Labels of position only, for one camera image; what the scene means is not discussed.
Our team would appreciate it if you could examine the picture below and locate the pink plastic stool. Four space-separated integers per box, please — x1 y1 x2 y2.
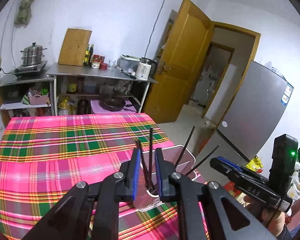
90 99 138 115

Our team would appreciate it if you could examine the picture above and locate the stainless steel steamer pot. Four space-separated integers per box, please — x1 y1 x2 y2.
20 42 47 67

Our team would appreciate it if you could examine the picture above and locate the yellow cooking oil jug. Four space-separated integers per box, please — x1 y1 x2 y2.
57 95 77 116

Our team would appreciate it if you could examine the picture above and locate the black frying pan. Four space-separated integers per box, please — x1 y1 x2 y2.
99 97 138 112

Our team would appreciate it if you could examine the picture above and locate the wooden cutting board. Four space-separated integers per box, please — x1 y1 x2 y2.
58 28 92 67

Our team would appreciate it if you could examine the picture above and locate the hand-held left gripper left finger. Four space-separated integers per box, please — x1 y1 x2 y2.
21 148 141 240

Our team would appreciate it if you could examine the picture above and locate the black chopstick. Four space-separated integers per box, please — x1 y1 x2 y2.
186 144 220 176
174 126 196 167
136 140 150 189
148 127 153 189

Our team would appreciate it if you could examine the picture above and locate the yellow wooden door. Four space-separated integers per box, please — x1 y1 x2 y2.
142 0 215 124

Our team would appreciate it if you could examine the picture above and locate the tall steel kitchen counter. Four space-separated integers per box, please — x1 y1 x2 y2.
46 63 158 117

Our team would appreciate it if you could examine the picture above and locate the pink green plaid tablecloth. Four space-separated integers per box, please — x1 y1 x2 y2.
0 112 210 240

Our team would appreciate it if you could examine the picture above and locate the yellow wooden door frame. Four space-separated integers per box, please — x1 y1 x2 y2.
202 21 262 120

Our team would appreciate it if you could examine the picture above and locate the dark brown bottle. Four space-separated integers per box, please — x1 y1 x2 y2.
77 96 89 115

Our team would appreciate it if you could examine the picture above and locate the pink plastic utensil basket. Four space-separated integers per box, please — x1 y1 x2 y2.
134 144 198 212

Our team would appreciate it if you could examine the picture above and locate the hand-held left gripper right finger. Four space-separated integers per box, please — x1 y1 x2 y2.
155 148 278 240

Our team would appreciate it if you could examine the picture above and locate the low steel kitchen table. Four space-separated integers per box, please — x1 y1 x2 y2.
0 74 55 128

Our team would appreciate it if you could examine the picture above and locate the knotted green curtain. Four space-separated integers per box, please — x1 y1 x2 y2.
14 0 42 25

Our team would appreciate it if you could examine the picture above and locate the yellow snack bag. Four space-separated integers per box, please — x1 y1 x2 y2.
245 156 263 174

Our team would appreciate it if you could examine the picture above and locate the pink storage basket with greens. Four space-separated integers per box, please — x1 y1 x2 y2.
27 89 50 105

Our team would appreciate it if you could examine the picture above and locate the yellow oil bottle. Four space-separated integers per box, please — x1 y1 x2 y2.
83 45 90 66

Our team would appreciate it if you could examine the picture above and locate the person's right hand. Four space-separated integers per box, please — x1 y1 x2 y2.
244 194 287 240

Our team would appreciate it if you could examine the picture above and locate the thin wall cable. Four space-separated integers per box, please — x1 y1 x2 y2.
144 0 171 58

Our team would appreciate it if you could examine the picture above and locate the silver refrigerator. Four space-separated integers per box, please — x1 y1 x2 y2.
195 60 295 178

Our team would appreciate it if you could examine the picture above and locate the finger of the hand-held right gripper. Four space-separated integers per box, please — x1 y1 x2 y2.
209 156 240 184
219 156 269 183

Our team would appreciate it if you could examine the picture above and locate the red cardboard box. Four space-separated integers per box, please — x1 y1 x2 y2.
224 181 245 207

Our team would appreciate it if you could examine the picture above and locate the white electric kettle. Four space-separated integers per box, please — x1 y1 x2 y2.
135 57 158 81

